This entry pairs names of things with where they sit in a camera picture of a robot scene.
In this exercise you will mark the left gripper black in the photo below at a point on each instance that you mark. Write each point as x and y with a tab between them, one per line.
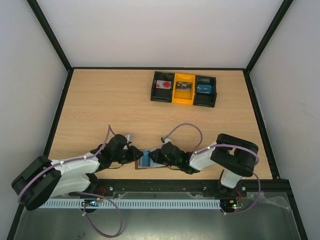
133	156

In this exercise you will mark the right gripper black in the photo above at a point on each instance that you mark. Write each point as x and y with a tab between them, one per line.
161	155

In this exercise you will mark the brown leather card holder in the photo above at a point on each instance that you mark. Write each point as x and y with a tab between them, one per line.
154	165

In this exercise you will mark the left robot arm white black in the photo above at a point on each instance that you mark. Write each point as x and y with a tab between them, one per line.
47	178

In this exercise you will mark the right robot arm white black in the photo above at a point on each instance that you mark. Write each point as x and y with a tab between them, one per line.
237	156

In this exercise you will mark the red white card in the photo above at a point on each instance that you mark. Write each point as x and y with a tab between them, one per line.
163	84

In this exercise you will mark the dark black card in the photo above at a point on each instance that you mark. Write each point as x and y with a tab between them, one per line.
183	86

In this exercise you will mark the blue card in bin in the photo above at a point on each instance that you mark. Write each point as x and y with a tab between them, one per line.
204	88

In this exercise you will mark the left black bin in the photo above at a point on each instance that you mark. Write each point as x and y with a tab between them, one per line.
162	95

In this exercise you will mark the black bin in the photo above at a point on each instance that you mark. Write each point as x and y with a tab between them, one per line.
162	95
205	94

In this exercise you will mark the yellow middle bin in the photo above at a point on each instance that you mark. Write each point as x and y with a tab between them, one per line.
184	97

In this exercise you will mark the left controller board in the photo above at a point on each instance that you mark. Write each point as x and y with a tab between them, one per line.
92	202

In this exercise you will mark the controller board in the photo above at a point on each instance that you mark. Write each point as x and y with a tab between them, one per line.
92	202
231	205

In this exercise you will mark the right black bin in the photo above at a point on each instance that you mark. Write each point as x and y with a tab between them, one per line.
205	94

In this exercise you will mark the right controller board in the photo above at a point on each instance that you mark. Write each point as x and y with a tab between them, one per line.
231	205

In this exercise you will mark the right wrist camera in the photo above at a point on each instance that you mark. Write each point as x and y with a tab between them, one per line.
165	140

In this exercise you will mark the light blue slotted cable duct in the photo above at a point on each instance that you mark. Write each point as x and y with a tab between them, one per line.
175	204

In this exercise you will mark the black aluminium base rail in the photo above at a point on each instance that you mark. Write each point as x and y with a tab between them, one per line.
208	188

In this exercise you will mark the black cage frame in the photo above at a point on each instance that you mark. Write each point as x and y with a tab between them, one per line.
277	183

